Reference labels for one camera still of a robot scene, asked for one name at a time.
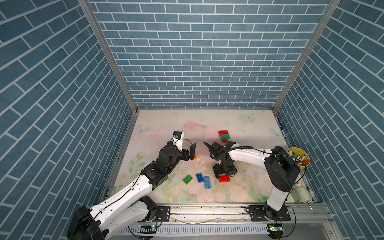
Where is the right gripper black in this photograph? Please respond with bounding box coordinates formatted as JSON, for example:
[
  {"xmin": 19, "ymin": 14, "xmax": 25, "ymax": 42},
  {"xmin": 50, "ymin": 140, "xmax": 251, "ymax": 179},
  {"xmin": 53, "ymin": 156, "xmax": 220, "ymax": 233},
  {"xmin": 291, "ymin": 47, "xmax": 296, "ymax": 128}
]
[{"xmin": 211, "ymin": 161, "xmax": 235, "ymax": 178}]

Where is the red lego brick front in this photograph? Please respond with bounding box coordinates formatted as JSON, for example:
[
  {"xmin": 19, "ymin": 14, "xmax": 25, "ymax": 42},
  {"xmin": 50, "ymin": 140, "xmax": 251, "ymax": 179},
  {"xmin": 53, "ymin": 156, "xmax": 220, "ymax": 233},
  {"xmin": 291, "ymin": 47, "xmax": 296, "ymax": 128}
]
[{"xmin": 219, "ymin": 176, "xmax": 231, "ymax": 183}]

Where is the light blue lego brick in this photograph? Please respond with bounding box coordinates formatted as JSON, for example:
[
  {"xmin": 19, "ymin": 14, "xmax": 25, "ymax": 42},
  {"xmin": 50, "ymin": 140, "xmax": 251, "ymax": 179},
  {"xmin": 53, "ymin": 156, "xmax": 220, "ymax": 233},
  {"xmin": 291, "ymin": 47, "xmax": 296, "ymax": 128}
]
[{"xmin": 203, "ymin": 176, "xmax": 211, "ymax": 190}]

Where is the green long lego brick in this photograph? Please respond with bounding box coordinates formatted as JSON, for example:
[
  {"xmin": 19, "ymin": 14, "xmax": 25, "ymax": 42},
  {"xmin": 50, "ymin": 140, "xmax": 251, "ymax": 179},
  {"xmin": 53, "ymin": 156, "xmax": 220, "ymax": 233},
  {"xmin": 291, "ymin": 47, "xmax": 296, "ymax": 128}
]
[{"xmin": 220, "ymin": 134, "xmax": 230, "ymax": 141}]

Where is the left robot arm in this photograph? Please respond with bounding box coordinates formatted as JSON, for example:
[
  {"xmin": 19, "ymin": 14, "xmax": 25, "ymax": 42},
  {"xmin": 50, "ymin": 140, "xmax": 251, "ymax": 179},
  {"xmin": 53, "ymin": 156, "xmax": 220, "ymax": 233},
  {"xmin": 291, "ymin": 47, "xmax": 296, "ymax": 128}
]
[{"xmin": 67, "ymin": 140, "xmax": 197, "ymax": 240}]

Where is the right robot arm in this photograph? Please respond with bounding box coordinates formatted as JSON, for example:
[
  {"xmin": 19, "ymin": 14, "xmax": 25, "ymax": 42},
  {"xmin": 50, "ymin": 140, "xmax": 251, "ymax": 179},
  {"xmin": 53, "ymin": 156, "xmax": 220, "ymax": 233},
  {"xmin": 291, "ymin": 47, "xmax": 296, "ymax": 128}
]
[{"xmin": 204, "ymin": 142, "xmax": 300, "ymax": 222}]

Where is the green square lego brick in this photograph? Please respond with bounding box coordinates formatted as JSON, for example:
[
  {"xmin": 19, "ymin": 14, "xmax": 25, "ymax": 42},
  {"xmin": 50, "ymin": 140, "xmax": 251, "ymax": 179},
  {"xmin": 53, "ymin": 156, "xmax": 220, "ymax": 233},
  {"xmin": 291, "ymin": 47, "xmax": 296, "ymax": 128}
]
[{"xmin": 183, "ymin": 175, "xmax": 193, "ymax": 185}]

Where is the dark blue lego brick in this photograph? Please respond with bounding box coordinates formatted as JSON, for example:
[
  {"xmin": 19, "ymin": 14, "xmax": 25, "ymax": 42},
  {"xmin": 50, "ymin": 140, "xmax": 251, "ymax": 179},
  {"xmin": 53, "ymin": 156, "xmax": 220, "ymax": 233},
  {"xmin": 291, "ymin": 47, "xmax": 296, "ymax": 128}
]
[{"xmin": 196, "ymin": 173, "xmax": 204, "ymax": 183}]

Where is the yellow pen cup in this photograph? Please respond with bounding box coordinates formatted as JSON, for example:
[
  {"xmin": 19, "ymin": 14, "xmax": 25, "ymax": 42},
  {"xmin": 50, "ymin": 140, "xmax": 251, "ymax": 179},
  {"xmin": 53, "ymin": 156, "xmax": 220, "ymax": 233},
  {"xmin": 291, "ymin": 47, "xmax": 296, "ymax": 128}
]
[{"xmin": 288, "ymin": 147, "xmax": 311, "ymax": 170}]

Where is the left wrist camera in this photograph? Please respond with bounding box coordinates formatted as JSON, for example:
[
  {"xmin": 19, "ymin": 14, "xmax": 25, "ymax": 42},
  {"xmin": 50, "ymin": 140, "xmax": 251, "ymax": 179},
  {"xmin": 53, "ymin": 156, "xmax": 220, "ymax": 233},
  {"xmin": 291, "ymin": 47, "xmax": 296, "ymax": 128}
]
[{"xmin": 173, "ymin": 131, "xmax": 184, "ymax": 151}]

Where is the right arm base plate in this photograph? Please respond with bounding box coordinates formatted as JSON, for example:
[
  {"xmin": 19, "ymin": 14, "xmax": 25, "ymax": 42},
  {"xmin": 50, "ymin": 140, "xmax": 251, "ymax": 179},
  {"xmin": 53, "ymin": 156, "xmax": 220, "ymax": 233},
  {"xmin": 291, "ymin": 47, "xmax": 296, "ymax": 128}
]
[{"xmin": 245, "ymin": 204, "xmax": 291, "ymax": 222}]

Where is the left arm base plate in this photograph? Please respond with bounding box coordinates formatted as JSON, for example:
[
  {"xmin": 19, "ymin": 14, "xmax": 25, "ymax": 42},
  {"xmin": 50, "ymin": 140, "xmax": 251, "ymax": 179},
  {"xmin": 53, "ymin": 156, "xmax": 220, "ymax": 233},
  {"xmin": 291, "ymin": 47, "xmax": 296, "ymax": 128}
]
[{"xmin": 139, "ymin": 205, "xmax": 171, "ymax": 223}]

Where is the aluminium front rail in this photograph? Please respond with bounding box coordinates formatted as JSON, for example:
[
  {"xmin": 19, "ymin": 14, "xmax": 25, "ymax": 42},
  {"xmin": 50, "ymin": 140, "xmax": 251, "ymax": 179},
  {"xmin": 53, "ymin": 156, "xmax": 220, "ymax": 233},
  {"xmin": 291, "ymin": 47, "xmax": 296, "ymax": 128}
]
[{"xmin": 155, "ymin": 203, "xmax": 333, "ymax": 225}]

